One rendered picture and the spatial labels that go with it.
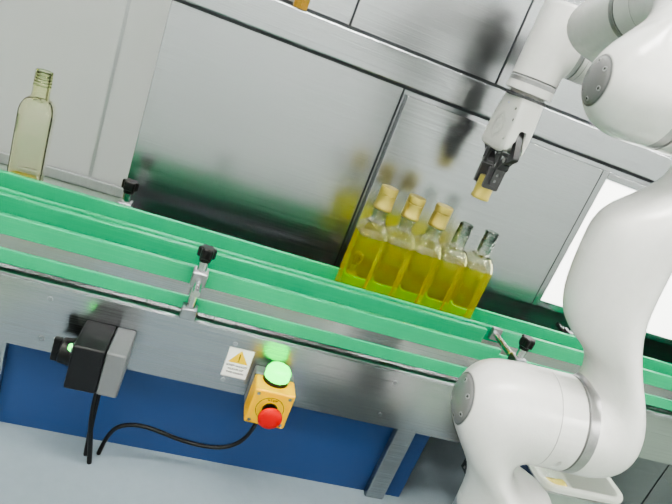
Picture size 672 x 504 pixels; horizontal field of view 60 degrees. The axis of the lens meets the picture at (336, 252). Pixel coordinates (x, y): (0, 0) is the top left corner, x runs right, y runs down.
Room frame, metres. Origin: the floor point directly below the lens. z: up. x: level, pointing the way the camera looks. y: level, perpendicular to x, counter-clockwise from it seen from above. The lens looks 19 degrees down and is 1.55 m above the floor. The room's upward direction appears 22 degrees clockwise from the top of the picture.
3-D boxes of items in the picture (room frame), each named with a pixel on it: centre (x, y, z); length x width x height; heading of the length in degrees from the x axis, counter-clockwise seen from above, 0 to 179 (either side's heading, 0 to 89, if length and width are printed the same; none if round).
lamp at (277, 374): (0.85, 0.02, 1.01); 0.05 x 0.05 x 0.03
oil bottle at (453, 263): (1.11, -0.22, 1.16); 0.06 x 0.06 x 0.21; 15
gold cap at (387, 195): (1.07, -0.05, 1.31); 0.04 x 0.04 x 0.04
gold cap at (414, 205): (1.08, -0.11, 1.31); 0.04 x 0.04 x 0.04
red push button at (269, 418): (0.81, 0.00, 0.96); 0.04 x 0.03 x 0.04; 105
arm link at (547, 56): (1.11, -0.22, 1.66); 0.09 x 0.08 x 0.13; 99
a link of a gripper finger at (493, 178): (1.08, -0.22, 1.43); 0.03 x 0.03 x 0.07; 15
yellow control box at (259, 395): (0.85, 0.01, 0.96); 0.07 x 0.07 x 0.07; 15
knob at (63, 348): (0.76, 0.34, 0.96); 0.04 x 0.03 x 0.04; 15
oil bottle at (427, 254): (1.10, -0.16, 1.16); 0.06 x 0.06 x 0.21; 15
